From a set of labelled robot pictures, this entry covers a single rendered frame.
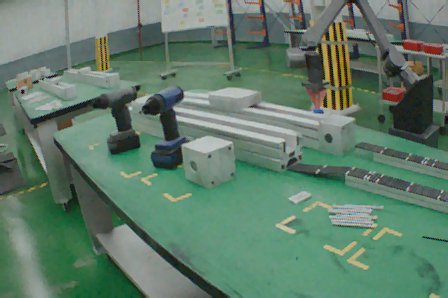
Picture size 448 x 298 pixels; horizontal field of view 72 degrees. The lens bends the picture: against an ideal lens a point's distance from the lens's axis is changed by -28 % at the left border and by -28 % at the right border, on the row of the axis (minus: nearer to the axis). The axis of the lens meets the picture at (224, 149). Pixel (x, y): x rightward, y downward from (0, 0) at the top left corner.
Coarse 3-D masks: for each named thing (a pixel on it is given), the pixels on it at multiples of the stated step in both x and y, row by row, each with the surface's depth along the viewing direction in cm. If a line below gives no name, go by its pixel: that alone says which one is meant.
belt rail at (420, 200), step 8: (352, 184) 95; (360, 184) 94; (368, 184) 91; (376, 184) 89; (376, 192) 90; (384, 192) 88; (392, 192) 86; (400, 192) 84; (408, 192) 82; (400, 200) 84; (408, 200) 82; (416, 200) 80; (424, 200) 79; (432, 200) 76; (432, 208) 77; (440, 208) 75
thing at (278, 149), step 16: (176, 112) 149; (192, 112) 143; (144, 128) 155; (160, 128) 148; (192, 128) 134; (208, 128) 126; (224, 128) 122; (240, 128) 127; (256, 128) 122; (272, 128) 118; (240, 144) 118; (256, 144) 114; (272, 144) 109; (288, 144) 114; (240, 160) 120; (256, 160) 115; (272, 160) 110; (288, 160) 116
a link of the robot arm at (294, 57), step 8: (312, 40) 130; (296, 48) 132; (304, 48) 131; (312, 48) 131; (288, 56) 130; (296, 56) 130; (304, 56) 130; (288, 64) 132; (296, 64) 130; (304, 64) 130
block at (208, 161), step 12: (192, 144) 108; (204, 144) 107; (216, 144) 107; (228, 144) 106; (192, 156) 106; (204, 156) 102; (216, 156) 104; (228, 156) 107; (192, 168) 108; (204, 168) 104; (216, 168) 105; (228, 168) 108; (192, 180) 110; (204, 180) 105; (216, 180) 106; (228, 180) 108
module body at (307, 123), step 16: (192, 96) 171; (208, 112) 154; (224, 112) 148; (240, 112) 142; (256, 112) 136; (272, 112) 141; (288, 112) 136; (304, 112) 132; (288, 128) 128; (304, 128) 123; (304, 144) 125
